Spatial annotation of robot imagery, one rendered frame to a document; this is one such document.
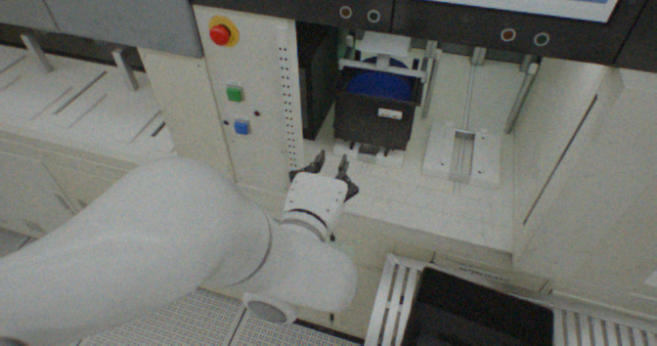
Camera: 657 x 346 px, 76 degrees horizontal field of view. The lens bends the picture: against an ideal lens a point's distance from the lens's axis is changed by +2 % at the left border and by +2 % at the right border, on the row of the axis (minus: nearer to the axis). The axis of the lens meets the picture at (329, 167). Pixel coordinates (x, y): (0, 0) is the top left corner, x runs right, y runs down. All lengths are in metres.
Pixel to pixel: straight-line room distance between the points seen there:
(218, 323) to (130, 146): 0.89
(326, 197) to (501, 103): 1.00
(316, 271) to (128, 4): 0.69
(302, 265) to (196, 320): 1.52
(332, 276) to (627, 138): 0.53
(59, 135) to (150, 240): 1.38
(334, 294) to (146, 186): 0.33
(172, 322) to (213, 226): 1.76
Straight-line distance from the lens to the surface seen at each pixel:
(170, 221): 0.28
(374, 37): 1.13
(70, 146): 1.57
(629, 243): 1.12
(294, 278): 0.52
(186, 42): 0.96
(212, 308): 2.02
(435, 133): 1.35
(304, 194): 0.73
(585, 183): 0.90
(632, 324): 1.32
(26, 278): 0.28
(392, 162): 1.24
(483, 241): 1.15
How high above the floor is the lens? 1.77
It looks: 46 degrees down
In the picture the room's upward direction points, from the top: straight up
